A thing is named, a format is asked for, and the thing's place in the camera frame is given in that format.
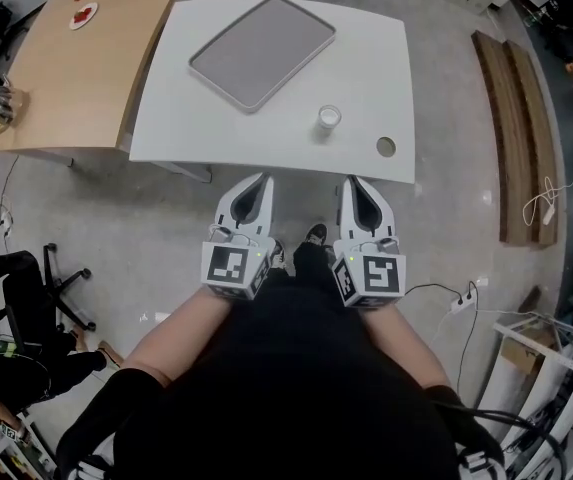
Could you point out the small plate with red fruit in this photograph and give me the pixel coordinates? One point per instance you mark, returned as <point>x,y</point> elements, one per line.
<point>83,16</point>

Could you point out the person's right forearm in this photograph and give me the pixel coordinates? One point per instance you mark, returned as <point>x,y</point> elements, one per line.
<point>401,343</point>

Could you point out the white metal shelf rack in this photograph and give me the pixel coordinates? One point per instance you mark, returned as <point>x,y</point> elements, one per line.
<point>551,398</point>

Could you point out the grey rectangular tray dish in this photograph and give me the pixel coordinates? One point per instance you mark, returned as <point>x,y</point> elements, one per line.
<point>261,53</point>

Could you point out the person's shoe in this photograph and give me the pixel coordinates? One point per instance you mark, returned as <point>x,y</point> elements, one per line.
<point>278,255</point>
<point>316,233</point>

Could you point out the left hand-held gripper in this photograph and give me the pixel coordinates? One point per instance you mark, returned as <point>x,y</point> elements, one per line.
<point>228,268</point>

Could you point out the white cup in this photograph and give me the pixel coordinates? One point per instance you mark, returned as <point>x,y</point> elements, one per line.
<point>329,117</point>

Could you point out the brown cardboard plank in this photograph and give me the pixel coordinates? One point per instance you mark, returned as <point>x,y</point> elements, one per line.
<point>533,143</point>
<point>501,143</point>

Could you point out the glass kettle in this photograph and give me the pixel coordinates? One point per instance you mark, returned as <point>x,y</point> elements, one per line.
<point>0,102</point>

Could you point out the person's left shoe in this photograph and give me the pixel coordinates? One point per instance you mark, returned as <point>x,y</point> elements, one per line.
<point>278,255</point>

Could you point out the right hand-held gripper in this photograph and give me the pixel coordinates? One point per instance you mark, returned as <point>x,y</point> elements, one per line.
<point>378,275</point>

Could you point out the person's right shoe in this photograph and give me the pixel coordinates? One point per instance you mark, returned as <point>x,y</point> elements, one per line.
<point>316,233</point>

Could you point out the person's black clothing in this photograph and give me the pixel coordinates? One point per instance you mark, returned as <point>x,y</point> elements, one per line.
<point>291,378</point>

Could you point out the black office chair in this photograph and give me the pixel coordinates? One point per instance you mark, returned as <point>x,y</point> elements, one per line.
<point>58,293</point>

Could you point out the person's left forearm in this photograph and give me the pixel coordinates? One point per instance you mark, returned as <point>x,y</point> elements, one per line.
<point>181,333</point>

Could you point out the white power strip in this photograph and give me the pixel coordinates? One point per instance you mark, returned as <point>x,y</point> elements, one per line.
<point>464,304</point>

